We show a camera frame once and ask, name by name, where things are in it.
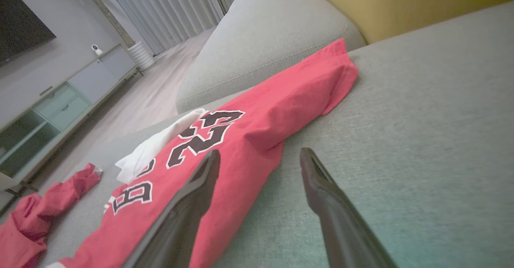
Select grey sofa seat cushion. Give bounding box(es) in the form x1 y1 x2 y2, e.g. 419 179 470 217
38 1 514 268

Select yellow sofa pillow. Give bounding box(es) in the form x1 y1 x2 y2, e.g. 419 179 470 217
237 0 514 45

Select grey pleated curtain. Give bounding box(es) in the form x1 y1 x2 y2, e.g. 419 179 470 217
100 0 242 56

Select white ribbed cylinder appliance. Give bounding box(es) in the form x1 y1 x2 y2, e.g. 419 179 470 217
127 41 156 71

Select brown wooden wall beam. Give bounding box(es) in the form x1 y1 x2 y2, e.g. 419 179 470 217
76 0 136 49

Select red mesh shorts white stripe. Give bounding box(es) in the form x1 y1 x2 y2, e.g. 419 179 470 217
0 163 103 268

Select red basketball jersey white sleeves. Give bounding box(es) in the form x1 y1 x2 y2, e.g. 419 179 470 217
45 38 359 268

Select white TV cabinet glass doors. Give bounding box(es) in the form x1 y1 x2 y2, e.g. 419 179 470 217
0 45 144 194

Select black flat television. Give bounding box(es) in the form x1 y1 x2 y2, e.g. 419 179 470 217
0 0 57 66

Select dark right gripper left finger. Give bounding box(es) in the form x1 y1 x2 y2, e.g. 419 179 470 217
122 149 222 268

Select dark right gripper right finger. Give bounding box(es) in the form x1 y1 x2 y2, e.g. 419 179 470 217
299 147 398 268

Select grey sofa armrest cushion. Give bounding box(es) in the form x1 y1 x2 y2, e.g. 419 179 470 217
175 0 367 114

